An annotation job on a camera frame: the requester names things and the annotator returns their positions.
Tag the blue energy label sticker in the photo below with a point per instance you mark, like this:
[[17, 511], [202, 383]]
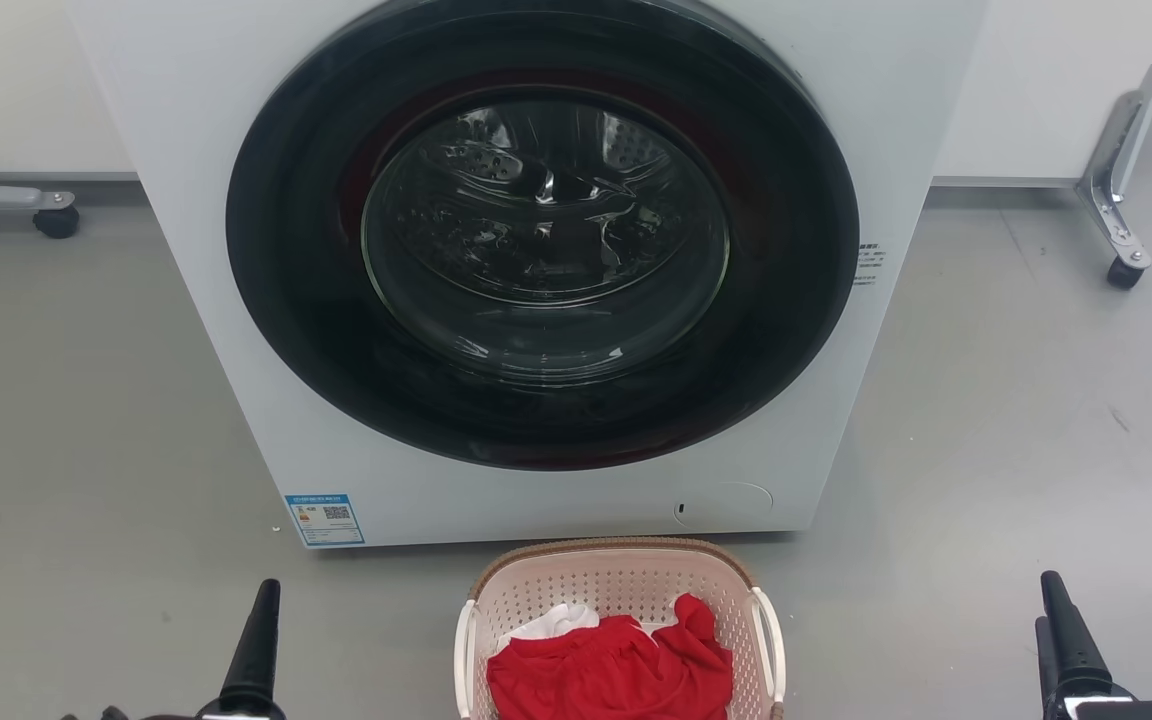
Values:
[[324, 520]]

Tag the red garment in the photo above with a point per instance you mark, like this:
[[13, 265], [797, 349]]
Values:
[[606, 670]]

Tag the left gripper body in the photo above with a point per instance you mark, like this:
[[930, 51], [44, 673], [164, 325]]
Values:
[[241, 712]]

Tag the white garment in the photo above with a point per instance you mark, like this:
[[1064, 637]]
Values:
[[556, 620]]

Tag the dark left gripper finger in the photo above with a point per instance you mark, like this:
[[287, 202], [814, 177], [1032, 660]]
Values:
[[254, 650]]

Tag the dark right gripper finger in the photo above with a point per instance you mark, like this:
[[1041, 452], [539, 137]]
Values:
[[1048, 670], [1076, 650]]

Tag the cream perforated laundry basket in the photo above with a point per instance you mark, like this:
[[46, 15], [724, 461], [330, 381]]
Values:
[[626, 578]]

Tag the round filter cover flap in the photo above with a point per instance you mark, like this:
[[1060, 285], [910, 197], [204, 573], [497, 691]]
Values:
[[731, 503]]

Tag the white front-load washing machine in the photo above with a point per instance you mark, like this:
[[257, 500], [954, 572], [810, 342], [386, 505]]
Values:
[[236, 400]]

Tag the black round washer door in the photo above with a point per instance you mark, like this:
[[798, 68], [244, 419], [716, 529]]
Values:
[[286, 250]]

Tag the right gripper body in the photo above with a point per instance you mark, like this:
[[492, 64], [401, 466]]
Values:
[[1126, 708]]

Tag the black caster wheel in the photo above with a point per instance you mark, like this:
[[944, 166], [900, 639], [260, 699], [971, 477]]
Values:
[[1125, 274], [57, 222]]

